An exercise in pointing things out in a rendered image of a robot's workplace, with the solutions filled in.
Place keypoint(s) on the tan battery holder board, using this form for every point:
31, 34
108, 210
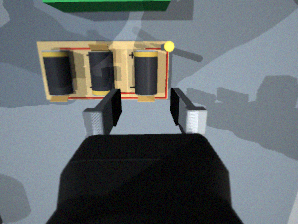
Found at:
123, 59

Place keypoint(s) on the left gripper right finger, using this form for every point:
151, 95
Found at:
189, 118

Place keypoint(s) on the black battery with yellow end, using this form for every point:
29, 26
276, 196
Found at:
58, 72
102, 72
146, 72

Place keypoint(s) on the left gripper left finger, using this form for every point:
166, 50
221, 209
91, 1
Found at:
101, 119

